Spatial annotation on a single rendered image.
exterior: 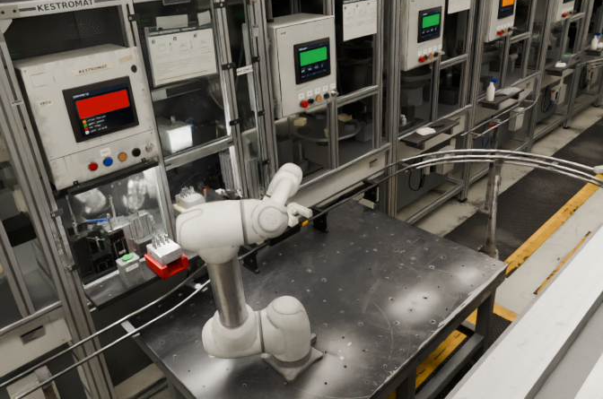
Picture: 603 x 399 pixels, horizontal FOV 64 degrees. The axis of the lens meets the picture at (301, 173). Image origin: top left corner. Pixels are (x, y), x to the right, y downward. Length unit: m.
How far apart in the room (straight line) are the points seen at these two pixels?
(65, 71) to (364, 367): 1.54
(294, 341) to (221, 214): 0.68
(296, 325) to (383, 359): 0.39
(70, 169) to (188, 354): 0.87
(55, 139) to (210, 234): 0.81
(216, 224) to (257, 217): 0.12
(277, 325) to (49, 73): 1.19
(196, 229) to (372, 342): 1.00
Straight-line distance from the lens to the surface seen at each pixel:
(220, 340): 1.84
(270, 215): 1.34
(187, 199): 2.49
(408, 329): 2.16
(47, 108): 1.93
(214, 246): 1.40
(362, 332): 2.13
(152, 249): 2.17
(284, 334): 1.85
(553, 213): 4.53
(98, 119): 1.97
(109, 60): 1.98
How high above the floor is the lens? 2.15
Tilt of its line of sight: 25 degrees down
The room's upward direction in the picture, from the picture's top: 4 degrees counter-clockwise
